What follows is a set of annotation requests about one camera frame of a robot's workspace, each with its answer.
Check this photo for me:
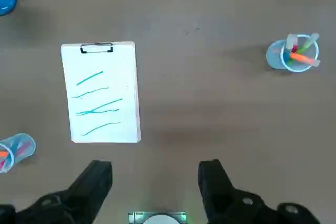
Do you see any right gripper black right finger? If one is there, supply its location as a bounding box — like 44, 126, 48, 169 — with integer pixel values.
197, 158, 322, 224

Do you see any white paper sheet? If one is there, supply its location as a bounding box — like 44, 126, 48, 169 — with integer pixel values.
61, 42, 139, 143

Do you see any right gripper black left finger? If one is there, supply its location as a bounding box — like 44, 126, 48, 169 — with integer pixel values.
0, 159, 113, 224

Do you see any white clipboard with black clip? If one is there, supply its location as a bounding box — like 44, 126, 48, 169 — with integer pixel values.
60, 41, 142, 144

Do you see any green highlighter pen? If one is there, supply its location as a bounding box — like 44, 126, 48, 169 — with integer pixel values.
287, 33, 320, 63

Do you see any pink highlighter pen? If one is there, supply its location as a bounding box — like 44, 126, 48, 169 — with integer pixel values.
0, 142, 32, 169
286, 34, 299, 52

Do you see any clear plastic cup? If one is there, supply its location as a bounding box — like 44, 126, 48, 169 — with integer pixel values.
266, 33, 321, 73
0, 133, 37, 174

